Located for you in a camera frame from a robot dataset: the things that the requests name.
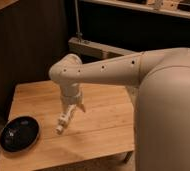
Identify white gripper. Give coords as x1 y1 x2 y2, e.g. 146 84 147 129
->
61 93 86 119

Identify wooden beam rail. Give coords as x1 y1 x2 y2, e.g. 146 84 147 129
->
68 37 133 59

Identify metal vertical pole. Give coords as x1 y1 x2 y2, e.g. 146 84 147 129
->
74 0 82 42

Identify black ceramic bowl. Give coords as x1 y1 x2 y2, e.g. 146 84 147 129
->
0 116 40 153

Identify upper wooden shelf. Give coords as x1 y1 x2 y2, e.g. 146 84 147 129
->
81 0 190 19

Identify small white bottle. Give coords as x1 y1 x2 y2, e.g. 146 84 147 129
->
56 113 70 134

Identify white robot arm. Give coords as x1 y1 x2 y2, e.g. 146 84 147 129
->
49 48 190 171

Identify wooden table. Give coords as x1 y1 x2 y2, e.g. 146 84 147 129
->
0 81 134 171

